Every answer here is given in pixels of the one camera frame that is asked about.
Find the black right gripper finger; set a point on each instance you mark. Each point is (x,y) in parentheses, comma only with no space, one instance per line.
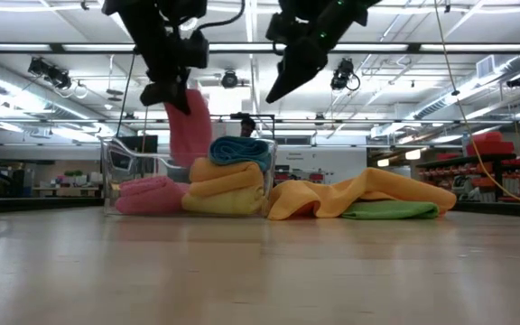
(303,63)

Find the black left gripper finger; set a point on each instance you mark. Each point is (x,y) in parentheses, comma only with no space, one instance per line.
(181,95)
(158,95)

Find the blue microfiber towel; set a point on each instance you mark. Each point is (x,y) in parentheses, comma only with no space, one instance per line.
(239,151)

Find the orange microfiber towel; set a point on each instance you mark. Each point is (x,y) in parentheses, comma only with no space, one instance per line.
(224,176)
(323,194)

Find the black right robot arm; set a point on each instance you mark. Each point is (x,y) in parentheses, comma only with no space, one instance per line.
(323,4)

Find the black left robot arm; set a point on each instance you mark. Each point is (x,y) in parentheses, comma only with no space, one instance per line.
(151,18)

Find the green microfiber towel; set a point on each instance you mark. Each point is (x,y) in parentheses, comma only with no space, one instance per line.
(391,210)

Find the long ceiling light strip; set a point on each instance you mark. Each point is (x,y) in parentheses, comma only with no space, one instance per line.
(355,47)

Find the round black ceiling fixture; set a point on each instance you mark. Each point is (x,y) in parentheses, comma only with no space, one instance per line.
(229,79)

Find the black monitor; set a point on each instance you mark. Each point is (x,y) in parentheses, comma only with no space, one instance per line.
(138,143)

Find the person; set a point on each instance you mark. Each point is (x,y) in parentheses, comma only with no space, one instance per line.
(247,127)

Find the clear plastic bin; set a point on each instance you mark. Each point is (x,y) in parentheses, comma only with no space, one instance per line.
(111,180)

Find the background workbench with items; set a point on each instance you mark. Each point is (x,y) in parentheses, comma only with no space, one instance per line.
(66,189)

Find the black storage shelf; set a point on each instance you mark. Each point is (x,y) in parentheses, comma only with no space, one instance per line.
(467,160)

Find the red plastic bin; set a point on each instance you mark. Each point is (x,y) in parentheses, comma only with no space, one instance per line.
(490,144)

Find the black dome ceiling fixture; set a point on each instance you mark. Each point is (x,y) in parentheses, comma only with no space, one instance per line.
(517,81)

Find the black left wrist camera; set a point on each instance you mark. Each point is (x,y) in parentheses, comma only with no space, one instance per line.
(194,49)

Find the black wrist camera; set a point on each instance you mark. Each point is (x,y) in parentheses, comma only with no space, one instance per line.
(275,27)
(194,49)

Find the black ceiling camera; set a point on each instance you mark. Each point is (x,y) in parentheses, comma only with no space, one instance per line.
(343,74)

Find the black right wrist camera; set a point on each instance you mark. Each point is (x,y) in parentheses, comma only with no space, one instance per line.
(275,27)

